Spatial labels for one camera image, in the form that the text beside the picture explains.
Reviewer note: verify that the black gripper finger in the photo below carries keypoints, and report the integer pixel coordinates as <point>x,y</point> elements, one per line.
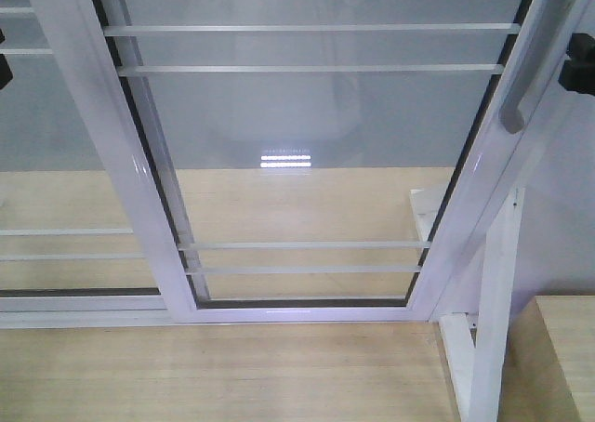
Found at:
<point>577,73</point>
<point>6,75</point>

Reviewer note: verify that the grey door handle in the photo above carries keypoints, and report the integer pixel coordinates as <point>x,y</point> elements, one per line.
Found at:
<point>548,16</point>

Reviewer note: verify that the white framed transparent sliding door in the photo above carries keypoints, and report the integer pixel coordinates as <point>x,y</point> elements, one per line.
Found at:
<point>265,150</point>

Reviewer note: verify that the light wooden block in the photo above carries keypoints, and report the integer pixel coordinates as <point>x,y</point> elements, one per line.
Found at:
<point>552,343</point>

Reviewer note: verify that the white fixed window frame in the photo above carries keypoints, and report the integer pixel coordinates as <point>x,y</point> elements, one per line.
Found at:
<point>69,254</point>

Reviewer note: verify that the white triangular support bracket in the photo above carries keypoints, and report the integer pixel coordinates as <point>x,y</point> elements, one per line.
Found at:
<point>466,285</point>

